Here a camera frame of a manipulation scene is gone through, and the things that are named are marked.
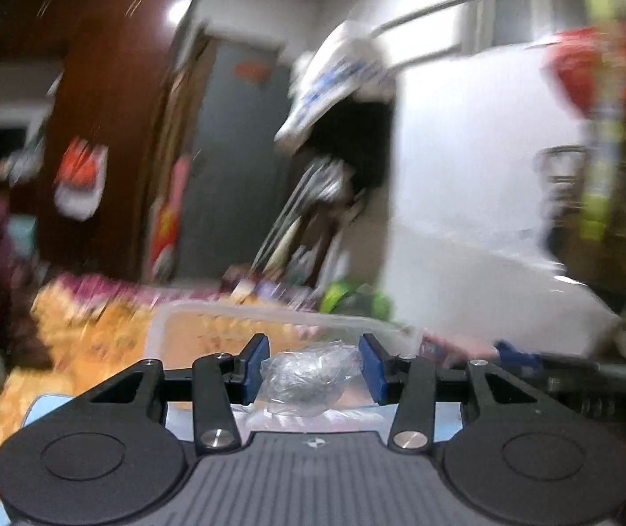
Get dark wooden wardrobe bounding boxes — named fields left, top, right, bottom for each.
left=33, top=0, right=207, bottom=286

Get red plastic bag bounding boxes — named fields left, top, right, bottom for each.
left=542, top=27, right=626, bottom=118

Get grey door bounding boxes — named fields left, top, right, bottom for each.
left=178, top=44, right=314, bottom=288

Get red gift bag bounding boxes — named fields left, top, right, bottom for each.
left=147, top=197, right=183, bottom=281

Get computer monitor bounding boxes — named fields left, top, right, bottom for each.
left=0, top=125, right=30, bottom=166

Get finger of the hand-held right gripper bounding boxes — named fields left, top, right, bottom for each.
left=495, top=340, right=543, bottom=374

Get green shopping bag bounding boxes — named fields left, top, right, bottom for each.
left=318, top=279, right=397, bottom=325

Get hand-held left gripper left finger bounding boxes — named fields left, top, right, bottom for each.
left=80, top=333, right=269, bottom=453

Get orange and white bag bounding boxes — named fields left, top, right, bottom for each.
left=51, top=136, right=110, bottom=224

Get clear plastic bag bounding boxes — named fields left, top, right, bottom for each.
left=244, top=342, right=366, bottom=428

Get white hanging jacket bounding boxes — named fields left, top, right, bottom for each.
left=274, top=21, right=402, bottom=155

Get metal crutches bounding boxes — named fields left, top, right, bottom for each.
left=252, top=158, right=359, bottom=288

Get clear plastic basket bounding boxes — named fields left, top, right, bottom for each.
left=147, top=300, right=420, bottom=365

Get yellow printed blanket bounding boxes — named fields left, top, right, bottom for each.
left=0, top=274, right=319, bottom=526

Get black hanging garment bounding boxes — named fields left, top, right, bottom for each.
left=302, top=96, right=397, bottom=206

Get yellow-green strap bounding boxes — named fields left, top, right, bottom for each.
left=575, top=0, right=626, bottom=243

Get light blue mat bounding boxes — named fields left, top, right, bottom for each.
left=0, top=391, right=470, bottom=526

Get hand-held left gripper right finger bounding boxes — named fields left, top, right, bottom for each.
left=358, top=332, right=545, bottom=453

